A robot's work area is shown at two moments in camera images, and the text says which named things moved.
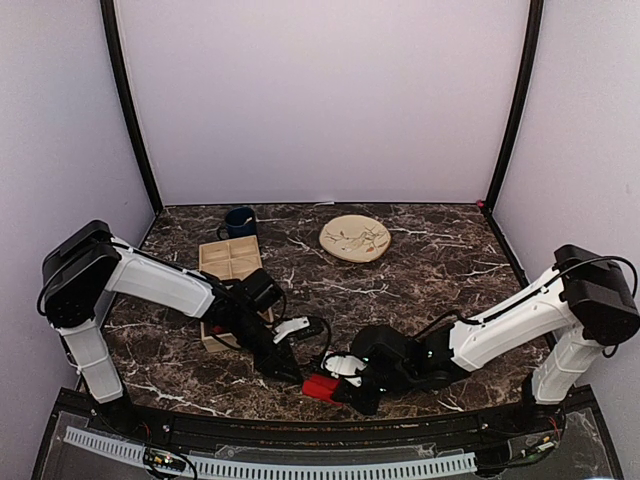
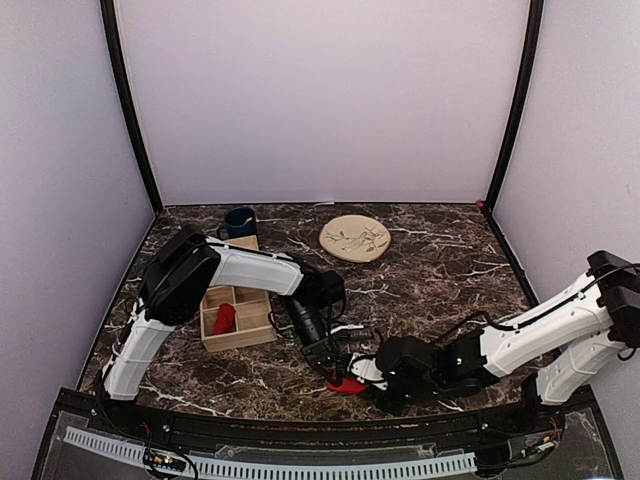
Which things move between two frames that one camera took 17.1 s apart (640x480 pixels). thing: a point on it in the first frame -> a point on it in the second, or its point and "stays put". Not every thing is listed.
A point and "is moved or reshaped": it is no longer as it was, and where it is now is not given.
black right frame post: [535, 14] stays put
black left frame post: [115, 49] stays put
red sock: [321, 386] is moved or reshaped
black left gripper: [274, 359] -> [320, 350]
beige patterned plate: [355, 238] stays put
